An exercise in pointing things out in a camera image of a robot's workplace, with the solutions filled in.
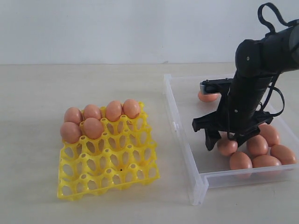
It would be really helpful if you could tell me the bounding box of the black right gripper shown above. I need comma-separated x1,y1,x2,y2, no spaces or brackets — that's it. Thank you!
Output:
192,112,273,151

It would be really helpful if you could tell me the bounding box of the brown egg with line mark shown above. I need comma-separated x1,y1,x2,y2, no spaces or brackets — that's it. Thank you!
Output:
217,138,238,156

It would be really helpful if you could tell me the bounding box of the brown egg placed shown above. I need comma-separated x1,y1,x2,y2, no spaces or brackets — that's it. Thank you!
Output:
64,107,83,125
83,104,101,120
123,99,141,119
105,100,122,122

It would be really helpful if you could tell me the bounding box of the brown egg cluster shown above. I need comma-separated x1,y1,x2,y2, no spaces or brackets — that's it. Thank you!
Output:
60,122,82,143

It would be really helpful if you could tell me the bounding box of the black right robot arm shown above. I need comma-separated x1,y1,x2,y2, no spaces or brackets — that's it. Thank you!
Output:
192,25,299,151

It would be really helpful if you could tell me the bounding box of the clear plastic bin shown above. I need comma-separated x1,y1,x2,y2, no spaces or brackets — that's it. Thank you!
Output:
163,74,299,205

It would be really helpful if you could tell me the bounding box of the yellow plastic egg tray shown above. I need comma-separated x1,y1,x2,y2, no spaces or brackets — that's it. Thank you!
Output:
57,102,160,201

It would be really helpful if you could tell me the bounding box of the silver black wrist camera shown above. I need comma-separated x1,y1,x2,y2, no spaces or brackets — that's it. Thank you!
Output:
199,78,233,95

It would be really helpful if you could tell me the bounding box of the black camera cable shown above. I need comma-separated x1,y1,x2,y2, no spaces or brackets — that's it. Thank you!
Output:
224,2,299,140

